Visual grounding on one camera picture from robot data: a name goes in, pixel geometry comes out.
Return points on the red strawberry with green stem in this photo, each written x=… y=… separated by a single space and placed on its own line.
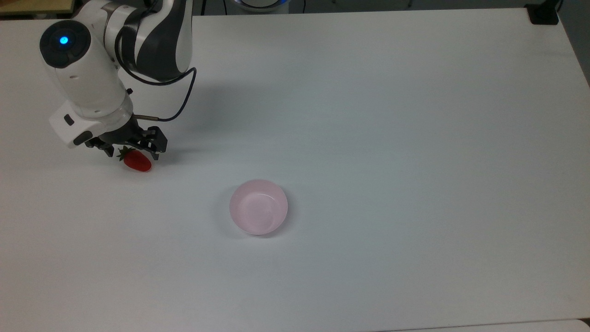
x=137 y=160

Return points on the black table clamp mount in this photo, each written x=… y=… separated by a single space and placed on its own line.
x=543 y=13

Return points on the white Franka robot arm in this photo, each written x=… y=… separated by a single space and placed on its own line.
x=87 y=69

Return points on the wooden side table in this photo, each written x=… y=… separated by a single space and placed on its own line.
x=32 y=6

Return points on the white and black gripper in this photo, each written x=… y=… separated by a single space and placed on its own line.
x=76 y=127

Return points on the pink plastic bowl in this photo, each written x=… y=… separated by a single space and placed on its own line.
x=258 y=207

